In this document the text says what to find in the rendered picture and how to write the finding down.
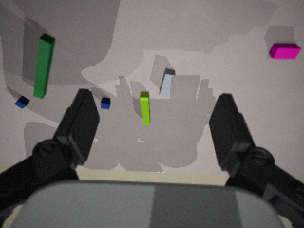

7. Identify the magenta rectangular block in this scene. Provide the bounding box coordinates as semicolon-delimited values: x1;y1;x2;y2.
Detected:
269;43;301;59

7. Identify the small blue block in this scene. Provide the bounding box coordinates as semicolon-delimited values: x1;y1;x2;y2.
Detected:
101;97;110;109
15;96;29;108

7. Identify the grey rectangular block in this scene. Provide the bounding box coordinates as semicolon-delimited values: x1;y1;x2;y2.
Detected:
160;68;175;97

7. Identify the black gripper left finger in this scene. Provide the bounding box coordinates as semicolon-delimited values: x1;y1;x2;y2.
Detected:
0;89;100;228

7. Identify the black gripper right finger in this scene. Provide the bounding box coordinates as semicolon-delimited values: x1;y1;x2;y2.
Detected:
209;93;304;228

